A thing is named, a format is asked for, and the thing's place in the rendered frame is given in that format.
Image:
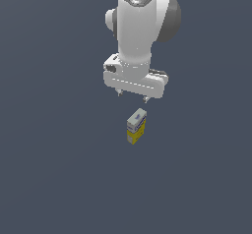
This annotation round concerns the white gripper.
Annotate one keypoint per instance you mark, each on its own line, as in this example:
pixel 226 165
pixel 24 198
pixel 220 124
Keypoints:
pixel 133 80

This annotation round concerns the yellow and white box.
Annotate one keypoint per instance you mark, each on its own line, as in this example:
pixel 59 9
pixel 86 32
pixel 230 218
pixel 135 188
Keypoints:
pixel 136 126

